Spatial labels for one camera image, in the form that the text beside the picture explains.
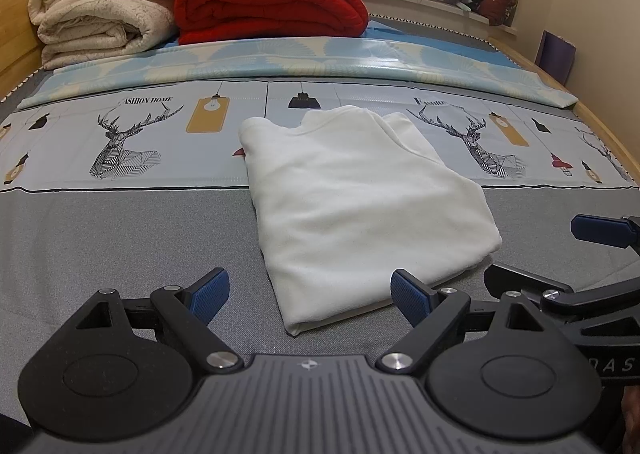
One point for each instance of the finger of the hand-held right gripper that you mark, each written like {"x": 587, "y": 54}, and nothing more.
{"x": 520, "y": 279}
{"x": 595, "y": 229}

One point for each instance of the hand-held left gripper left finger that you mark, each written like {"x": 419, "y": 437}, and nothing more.
{"x": 210, "y": 296}

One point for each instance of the stone window sill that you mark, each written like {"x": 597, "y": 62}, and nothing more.
{"x": 400, "y": 3}

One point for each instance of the red folded blanket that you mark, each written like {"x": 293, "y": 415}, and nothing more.
{"x": 270, "y": 3}

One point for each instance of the white t-shirt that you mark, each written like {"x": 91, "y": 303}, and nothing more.
{"x": 360, "y": 214}

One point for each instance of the light blue patterned mat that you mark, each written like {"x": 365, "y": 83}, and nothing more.
{"x": 300, "y": 61}

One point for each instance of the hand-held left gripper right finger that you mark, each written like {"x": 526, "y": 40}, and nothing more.
{"x": 410, "y": 299}

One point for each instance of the cream fleece folded blanket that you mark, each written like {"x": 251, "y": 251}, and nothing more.
{"x": 100, "y": 8}

